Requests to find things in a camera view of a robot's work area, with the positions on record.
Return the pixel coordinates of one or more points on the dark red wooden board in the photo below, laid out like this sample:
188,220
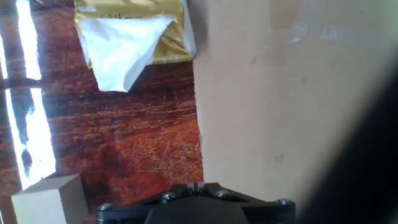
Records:
124,124

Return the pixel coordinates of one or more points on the brown cardboard sheet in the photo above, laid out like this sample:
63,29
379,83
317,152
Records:
264,109

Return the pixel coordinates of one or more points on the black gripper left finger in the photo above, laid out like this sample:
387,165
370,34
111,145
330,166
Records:
124,214

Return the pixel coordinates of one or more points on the light wooden block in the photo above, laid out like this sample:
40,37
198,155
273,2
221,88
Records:
46,202

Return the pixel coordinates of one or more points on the gold tissue pack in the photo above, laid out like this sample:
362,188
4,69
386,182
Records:
124,46

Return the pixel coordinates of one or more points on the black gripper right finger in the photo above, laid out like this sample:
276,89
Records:
270,214

